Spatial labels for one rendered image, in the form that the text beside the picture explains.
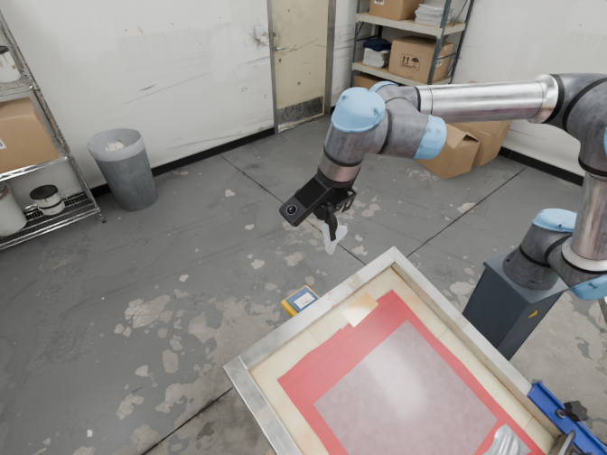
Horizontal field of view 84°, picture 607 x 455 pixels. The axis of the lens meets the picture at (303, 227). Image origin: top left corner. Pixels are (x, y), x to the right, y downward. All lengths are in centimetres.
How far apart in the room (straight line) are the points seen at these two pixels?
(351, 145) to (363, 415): 60
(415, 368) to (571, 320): 218
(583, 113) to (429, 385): 66
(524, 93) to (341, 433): 79
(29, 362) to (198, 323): 102
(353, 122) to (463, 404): 73
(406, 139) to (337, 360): 55
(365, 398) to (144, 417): 162
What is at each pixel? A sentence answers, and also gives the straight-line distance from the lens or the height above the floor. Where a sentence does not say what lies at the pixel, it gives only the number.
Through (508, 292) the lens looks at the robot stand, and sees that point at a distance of 126.
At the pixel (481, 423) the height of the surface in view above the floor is 114.
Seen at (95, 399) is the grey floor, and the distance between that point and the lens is 248.
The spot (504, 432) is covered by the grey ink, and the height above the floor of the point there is 113.
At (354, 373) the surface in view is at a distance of 89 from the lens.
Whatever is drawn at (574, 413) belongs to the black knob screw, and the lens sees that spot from 104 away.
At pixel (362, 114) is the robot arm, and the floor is 181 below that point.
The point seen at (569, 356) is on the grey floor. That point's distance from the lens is 284.
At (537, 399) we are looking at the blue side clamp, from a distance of 107.
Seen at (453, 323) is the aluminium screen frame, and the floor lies 122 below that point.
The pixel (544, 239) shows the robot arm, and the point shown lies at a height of 138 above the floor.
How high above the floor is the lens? 201
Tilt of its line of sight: 41 degrees down
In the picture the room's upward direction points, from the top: straight up
